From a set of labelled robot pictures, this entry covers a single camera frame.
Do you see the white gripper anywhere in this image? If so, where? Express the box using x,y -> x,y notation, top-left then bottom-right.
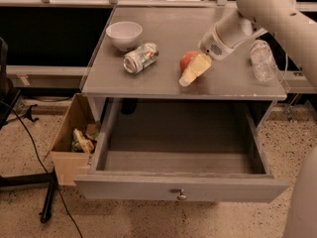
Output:
179,9 -> 266,87

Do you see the red apple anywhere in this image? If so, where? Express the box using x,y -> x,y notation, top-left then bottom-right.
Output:
179,51 -> 199,72

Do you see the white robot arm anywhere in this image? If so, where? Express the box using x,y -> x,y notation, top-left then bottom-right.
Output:
199,0 -> 317,238

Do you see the open grey top drawer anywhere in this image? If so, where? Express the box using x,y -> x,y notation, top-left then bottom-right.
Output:
74,99 -> 288,202

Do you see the silver drawer knob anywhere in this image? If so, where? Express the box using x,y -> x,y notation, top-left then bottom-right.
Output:
170,188 -> 187,201

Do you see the grey cabinet table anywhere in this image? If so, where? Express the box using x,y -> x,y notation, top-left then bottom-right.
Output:
79,6 -> 287,128

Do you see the crushed soda can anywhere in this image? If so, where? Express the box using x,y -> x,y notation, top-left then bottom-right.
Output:
123,43 -> 159,74

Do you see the clear plastic bottle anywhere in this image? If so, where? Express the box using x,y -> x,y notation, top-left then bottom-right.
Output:
250,40 -> 277,82

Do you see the white ceramic bowl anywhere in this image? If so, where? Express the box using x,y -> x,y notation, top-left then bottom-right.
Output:
106,21 -> 143,52

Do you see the snack bag in box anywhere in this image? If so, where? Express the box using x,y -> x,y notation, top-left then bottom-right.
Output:
71,129 -> 95,154

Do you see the cardboard box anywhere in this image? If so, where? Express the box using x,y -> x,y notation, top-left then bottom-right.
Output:
50,94 -> 99,185

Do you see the black stand base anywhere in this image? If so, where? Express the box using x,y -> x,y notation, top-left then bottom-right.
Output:
0,38 -> 56,223

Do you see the black floor cable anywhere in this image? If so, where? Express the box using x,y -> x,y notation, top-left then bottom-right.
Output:
0,99 -> 84,238

